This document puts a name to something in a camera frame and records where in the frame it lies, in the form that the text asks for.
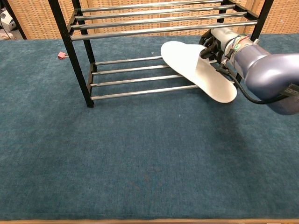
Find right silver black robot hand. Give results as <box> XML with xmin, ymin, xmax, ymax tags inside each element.
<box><xmin>199</xmin><ymin>27</ymin><xmax>237</xmax><ymax>67</ymax></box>

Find white slipper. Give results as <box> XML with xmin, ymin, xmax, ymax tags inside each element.
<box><xmin>160</xmin><ymin>41</ymin><xmax>238</xmax><ymax>103</ymax></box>

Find black chrome-bar shoe rack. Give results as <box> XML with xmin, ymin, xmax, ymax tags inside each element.
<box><xmin>48</xmin><ymin>0</ymin><xmax>274</xmax><ymax>108</ymax></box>

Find blue carpet mat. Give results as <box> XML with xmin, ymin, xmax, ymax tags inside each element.
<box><xmin>0</xmin><ymin>33</ymin><xmax>299</xmax><ymax>221</ymax></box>

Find woven bamboo folding screen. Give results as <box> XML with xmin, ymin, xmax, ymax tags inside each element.
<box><xmin>7</xmin><ymin>0</ymin><xmax>299</xmax><ymax>40</ymax></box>

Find black stand pole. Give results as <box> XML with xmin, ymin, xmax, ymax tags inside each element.
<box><xmin>1</xmin><ymin>0</ymin><xmax>28</xmax><ymax>40</ymax></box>

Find white device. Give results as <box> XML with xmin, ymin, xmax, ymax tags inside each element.
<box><xmin>0</xmin><ymin>7</ymin><xmax>17</xmax><ymax>31</ymax></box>

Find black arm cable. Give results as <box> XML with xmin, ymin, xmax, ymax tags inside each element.
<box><xmin>216</xmin><ymin>63</ymin><xmax>292</xmax><ymax>105</ymax></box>

